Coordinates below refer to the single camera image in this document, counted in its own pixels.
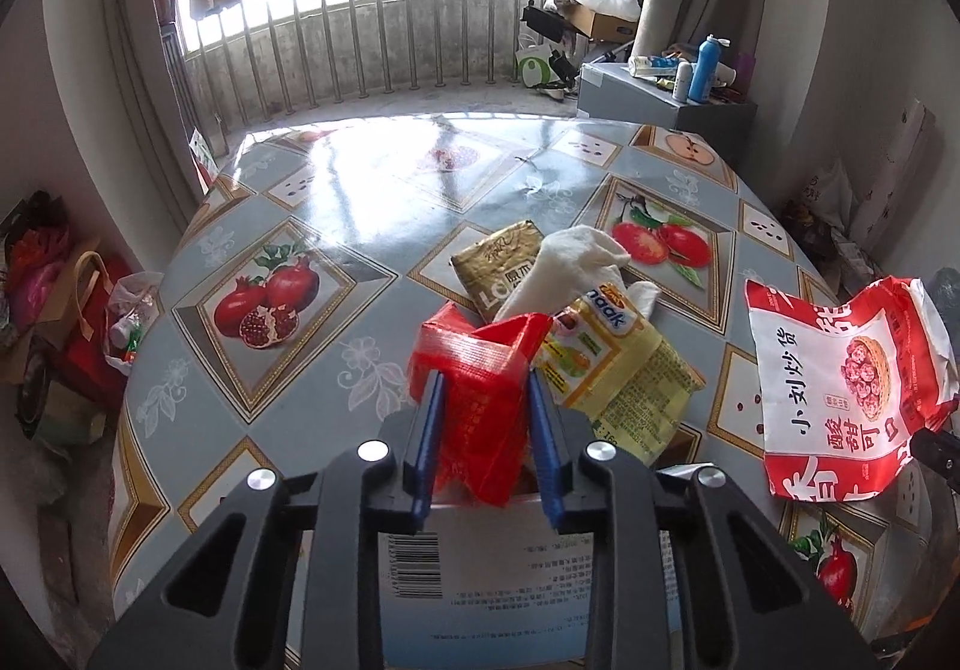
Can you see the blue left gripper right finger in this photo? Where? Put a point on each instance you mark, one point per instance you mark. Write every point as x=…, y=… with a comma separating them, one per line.
x=549, y=451

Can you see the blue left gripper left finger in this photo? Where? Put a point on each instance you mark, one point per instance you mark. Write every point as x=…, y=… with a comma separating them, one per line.
x=421, y=453

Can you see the yellow snack packet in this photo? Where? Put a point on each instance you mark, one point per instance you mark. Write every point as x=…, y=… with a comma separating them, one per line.
x=604, y=358

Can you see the red white snack bag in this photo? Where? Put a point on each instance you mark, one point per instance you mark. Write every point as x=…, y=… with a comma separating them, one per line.
x=845, y=388

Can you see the red plastic wrapper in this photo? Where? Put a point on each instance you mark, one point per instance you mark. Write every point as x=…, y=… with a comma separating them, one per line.
x=485, y=425

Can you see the white blue medicine box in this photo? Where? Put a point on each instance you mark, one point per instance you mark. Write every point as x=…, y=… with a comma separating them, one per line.
x=485, y=587

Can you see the gold coffee packet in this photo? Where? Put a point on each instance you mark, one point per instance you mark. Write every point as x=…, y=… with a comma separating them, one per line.
x=491, y=269

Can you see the fruit print tablecloth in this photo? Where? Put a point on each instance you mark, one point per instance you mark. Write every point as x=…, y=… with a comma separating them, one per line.
x=289, y=311

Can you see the white cloth glove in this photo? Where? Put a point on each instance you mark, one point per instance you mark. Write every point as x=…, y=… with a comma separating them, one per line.
x=570, y=263

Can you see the pink rolled mat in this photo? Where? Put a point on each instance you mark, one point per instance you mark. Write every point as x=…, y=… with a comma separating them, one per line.
x=891, y=174

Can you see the clutter pile in corner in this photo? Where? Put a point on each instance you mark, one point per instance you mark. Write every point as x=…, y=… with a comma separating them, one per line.
x=819, y=219

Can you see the red gift bag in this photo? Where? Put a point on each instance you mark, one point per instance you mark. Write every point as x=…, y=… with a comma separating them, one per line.
x=77, y=336

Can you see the dark grey side cabinet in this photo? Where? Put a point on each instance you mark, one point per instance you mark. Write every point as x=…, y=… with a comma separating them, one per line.
x=608, y=91

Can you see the cardboard box on balcony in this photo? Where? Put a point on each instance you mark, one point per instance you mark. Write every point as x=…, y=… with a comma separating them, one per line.
x=598, y=27

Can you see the blue spray bottle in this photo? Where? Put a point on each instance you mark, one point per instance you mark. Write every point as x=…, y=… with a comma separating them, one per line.
x=704, y=72

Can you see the metal balcony railing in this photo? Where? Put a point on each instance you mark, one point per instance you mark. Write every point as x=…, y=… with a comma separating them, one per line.
x=261, y=60

